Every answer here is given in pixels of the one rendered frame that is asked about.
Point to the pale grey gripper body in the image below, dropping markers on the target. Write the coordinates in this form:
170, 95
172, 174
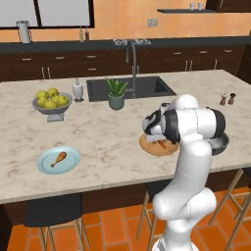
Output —
154, 138

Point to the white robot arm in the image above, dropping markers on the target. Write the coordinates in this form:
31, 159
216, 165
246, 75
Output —
192, 170

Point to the orange carrot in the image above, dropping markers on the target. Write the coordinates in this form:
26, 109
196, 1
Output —
162, 144

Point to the dark grey bowl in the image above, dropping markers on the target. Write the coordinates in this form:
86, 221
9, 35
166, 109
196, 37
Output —
219, 145

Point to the brown chicken drumstick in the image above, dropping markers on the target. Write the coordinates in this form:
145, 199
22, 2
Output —
59, 159

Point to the grey fruit bowl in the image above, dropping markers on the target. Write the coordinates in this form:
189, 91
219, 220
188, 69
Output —
54, 112

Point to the round wooden plate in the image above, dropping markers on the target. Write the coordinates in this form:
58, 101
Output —
148, 147

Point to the black seat wooden stool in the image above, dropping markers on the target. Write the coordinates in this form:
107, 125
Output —
240, 209
52, 209
157, 189

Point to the dark sink basin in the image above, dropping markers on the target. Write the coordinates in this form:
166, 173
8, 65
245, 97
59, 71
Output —
147, 86

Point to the green potted plant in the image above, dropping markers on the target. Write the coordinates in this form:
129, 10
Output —
116, 96

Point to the dark brown kitchen island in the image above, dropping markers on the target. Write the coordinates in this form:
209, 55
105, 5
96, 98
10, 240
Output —
111, 197

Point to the grey curved tap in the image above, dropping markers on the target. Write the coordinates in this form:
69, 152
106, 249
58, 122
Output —
133, 65

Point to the white-topped brown shaker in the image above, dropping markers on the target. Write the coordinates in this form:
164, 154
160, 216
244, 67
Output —
223, 99

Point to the dark brown shaker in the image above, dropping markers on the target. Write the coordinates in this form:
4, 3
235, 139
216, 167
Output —
232, 98

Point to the light blue plate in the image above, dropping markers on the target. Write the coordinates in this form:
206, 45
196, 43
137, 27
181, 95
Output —
70, 161

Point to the white soap dispenser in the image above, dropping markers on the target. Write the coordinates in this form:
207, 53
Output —
77, 90

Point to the yellow-green apple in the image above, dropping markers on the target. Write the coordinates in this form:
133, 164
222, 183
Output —
50, 105
41, 102
62, 100
41, 94
53, 91

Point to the dark brown base cupboards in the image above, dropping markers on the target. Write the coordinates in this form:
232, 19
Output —
75, 63

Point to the brown glass bottle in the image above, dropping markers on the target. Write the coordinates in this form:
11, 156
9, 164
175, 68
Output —
87, 34

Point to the pale glass bottle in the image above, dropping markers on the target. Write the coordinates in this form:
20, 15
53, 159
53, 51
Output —
81, 35

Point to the small grey cup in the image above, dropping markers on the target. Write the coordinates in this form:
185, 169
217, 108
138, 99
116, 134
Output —
200, 6
192, 6

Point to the white paper towel roll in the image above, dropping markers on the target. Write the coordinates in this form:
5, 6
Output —
24, 32

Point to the black framed window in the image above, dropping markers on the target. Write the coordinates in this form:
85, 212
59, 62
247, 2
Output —
19, 13

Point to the grey wall socket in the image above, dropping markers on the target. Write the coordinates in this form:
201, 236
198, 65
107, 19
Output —
152, 22

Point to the dark wall shelf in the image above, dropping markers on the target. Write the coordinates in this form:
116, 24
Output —
186, 10

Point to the dark brown wall cupboard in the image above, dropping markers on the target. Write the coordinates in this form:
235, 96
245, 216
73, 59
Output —
232, 5

